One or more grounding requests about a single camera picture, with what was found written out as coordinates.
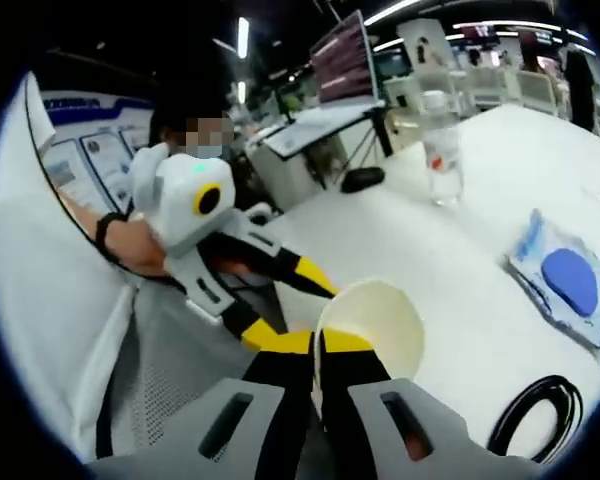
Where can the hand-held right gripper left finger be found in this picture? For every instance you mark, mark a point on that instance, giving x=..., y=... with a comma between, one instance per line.
x=280, y=425

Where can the white paper cup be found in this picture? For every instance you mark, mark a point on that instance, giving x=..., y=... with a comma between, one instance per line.
x=380, y=320

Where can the white cabinet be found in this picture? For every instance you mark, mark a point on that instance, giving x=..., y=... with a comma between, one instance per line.
x=290, y=175

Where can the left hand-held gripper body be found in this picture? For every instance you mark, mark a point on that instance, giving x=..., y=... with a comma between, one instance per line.
x=180, y=200

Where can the clear water bottle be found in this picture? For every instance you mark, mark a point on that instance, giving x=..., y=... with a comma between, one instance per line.
x=442, y=155

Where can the silver laptop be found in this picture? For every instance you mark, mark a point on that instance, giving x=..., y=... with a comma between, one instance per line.
x=345, y=65

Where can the grey mesh office chair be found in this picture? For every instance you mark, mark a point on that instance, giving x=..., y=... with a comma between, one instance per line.
x=170, y=360

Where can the blue white info board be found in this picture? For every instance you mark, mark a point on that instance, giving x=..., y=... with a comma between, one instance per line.
x=105, y=150

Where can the blue pad plastic packet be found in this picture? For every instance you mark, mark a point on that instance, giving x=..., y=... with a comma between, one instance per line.
x=565, y=280

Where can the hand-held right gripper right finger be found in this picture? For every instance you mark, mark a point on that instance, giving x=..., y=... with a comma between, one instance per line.
x=355, y=425

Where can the black wristband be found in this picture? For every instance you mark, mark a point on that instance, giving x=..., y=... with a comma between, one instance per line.
x=105, y=230

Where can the person's left hand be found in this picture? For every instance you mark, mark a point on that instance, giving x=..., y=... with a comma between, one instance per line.
x=232, y=265

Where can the black computer mouse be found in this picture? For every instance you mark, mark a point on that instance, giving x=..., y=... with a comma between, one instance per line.
x=362, y=180

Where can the black laptop stand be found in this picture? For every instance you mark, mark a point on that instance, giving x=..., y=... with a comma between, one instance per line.
x=382, y=135

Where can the wall poster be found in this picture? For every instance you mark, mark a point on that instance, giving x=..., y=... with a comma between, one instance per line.
x=422, y=50

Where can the white table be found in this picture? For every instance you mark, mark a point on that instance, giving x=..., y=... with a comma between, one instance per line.
x=505, y=165

